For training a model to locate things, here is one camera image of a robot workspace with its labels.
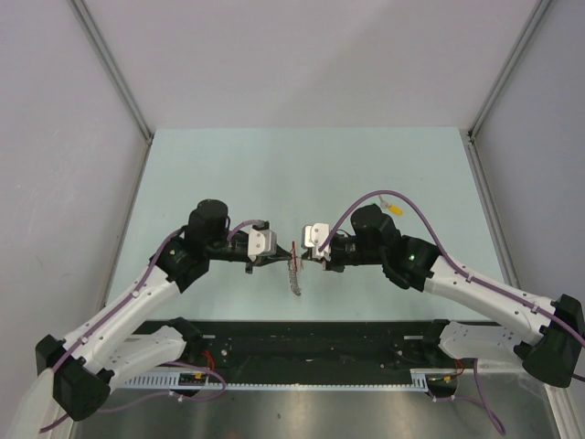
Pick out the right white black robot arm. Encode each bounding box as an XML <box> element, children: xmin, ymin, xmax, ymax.
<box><xmin>302</xmin><ymin>205</ymin><xmax>584</xmax><ymax>388</ymax></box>

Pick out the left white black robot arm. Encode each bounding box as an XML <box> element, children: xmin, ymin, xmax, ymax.
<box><xmin>35</xmin><ymin>199</ymin><xmax>293</xmax><ymax>421</ymax></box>

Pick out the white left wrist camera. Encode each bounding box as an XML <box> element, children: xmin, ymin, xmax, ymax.
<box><xmin>248</xmin><ymin>220</ymin><xmax>277</xmax><ymax>262</ymax></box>

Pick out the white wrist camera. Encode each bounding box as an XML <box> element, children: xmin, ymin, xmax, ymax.
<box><xmin>301</xmin><ymin>223</ymin><xmax>331</xmax><ymax>262</ymax></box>
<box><xmin>248</xmin><ymin>220</ymin><xmax>277</xmax><ymax>262</ymax></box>

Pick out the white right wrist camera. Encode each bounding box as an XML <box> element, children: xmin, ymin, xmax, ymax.
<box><xmin>301</xmin><ymin>223</ymin><xmax>331</xmax><ymax>262</ymax></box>

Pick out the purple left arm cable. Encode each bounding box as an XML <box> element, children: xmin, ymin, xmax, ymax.
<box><xmin>38</xmin><ymin>219</ymin><xmax>264</xmax><ymax>435</ymax></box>

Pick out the black mounting base plate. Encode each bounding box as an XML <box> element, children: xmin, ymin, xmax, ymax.
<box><xmin>179</xmin><ymin>320</ymin><xmax>472</xmax><ymax>384</ymax></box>

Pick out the white slotted cable duct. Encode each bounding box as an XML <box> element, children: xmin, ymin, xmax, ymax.
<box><xmin>121</xmin><ymin>369</ymin><xmax>458</xmax><ymax>392</ymax></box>

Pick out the aluminium right side rail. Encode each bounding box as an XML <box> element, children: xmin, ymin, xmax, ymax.
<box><xmin>462</xmin><ymin>132</ymin><xmax>520</xmax><ymax>288</ymax></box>

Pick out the aluminium left corner post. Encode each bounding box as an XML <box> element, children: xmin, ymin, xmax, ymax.
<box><xmin>67</xmin><ymin>0</ymin><xmax>154</xmax><ymax>145</ymax></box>

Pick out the aluminium corner post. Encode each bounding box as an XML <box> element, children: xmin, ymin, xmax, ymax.
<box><xmin>67</xmin><ymin>0</ymin><xmax>154</xmax><ymax>145</ymax></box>
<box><xmin>466</xmin><ymin>0</ymin><xmax>557</xmax><ymax>142</ymax></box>

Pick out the aluminium right corner post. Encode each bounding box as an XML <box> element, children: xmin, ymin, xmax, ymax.
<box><xmin>466</xmin><ymin>0</ymin><xmax>557</xmax><ymax>142</ymax></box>

